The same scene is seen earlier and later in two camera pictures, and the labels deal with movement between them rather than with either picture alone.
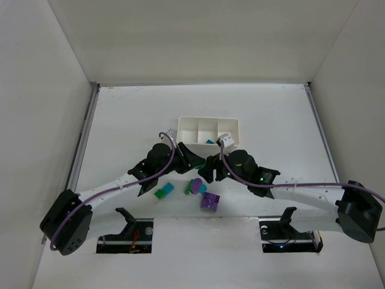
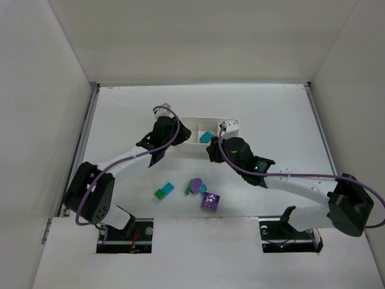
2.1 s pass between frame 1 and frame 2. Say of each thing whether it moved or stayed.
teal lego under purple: stayed
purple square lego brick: stayed
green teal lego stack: stayed
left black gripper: moved
